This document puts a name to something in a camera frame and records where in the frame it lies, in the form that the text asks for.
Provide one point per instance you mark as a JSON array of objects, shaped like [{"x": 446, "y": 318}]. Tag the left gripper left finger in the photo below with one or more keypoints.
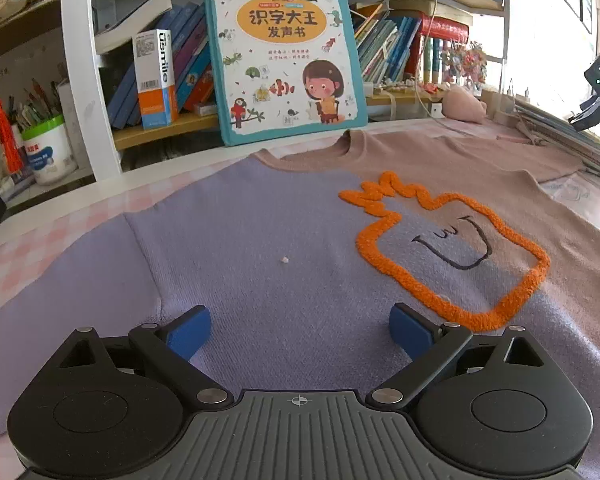
[{"x": 166, "y": 350}]

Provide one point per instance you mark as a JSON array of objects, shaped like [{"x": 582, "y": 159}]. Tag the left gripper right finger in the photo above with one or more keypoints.
[{"x": 432, "y": 350}]

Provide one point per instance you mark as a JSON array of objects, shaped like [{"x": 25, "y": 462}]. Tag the purple and pink sweater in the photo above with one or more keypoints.
[{"x": 299, "y": 260}]

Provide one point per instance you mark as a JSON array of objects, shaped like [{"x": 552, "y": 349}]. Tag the pink checkered tablecloth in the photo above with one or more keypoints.
[{"x": 32, "y": 239}]

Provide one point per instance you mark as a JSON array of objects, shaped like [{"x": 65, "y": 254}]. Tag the white can with green lid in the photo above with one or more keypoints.
[{"x": 49, "y": 151}]

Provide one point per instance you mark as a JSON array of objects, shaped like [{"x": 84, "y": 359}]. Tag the red tassel ornament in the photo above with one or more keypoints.
[{"x": 14, "y": 162}]

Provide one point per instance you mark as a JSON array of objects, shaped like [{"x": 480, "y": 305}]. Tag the pink plush toy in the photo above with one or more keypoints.
[{"x": 460, "y": 104}]

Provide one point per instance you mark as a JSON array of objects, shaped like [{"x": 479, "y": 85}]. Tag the stack of papers right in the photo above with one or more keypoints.
[{"x": 541, "y": 126}]

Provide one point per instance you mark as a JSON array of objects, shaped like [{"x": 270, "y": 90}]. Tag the white orange usmile box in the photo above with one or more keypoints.
[{"x": 155, "y": 81}]

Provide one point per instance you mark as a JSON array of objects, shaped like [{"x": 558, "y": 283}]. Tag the blue leaning books row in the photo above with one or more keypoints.
[{"x": 186, "y": 24}]

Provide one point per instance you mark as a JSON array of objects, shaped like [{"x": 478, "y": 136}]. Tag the colourful books stack right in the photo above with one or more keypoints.
[{"x": 384, "y": 33}]

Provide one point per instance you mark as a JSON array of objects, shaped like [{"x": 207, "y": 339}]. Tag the teal children's picture book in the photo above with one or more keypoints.
[{"x": 284, "y": 68}]

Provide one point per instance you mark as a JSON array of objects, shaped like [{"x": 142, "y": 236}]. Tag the red thick books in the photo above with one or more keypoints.
[{"x": 434, "y": 37}]

